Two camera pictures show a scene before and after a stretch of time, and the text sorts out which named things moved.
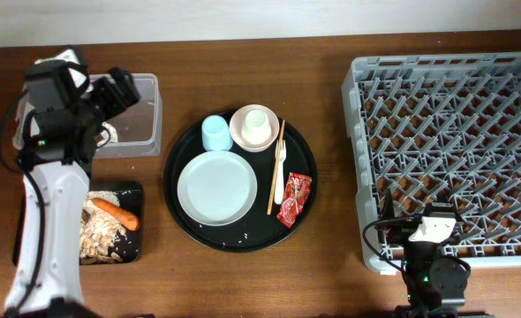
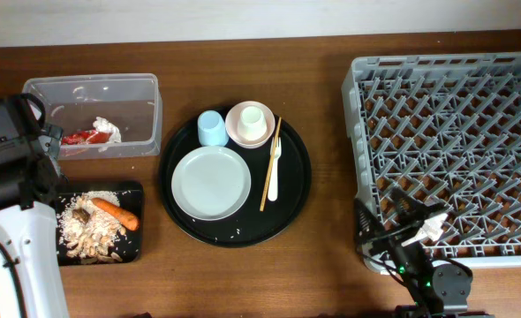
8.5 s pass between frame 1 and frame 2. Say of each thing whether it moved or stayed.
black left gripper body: moved
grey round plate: moved
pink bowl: moved
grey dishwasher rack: stayed
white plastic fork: moved
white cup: moved
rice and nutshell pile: stayed
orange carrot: stayed
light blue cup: moved
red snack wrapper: moved
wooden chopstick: moved
